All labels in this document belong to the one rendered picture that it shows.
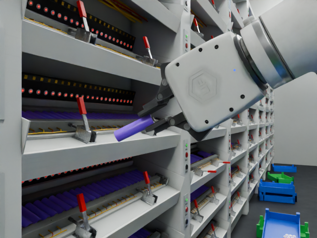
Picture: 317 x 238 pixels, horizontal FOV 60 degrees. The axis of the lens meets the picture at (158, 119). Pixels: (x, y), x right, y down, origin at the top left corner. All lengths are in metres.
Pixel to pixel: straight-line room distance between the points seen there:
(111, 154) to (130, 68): 0.21
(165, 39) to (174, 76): 0.64
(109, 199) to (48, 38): 0.41
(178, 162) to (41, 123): 0.54
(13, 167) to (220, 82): 0.30
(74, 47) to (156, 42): 0.53
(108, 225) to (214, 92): 0.43
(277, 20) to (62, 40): 0.34
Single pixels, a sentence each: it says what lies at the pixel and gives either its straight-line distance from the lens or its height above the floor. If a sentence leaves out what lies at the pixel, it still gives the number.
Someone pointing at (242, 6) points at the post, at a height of 1.67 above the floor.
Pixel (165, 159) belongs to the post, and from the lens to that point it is 0.97.
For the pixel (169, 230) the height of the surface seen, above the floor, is 0.38.
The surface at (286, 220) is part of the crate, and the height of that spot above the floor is 0.11.
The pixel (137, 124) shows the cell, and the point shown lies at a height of 0.75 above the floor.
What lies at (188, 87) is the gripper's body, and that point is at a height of 0.80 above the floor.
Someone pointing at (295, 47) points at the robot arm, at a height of 0.83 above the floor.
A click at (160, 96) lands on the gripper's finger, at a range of 0.39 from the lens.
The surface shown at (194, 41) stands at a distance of 1.14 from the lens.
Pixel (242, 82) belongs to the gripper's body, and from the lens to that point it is 0.34.
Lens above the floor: 0.76
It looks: level
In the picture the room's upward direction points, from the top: straight up
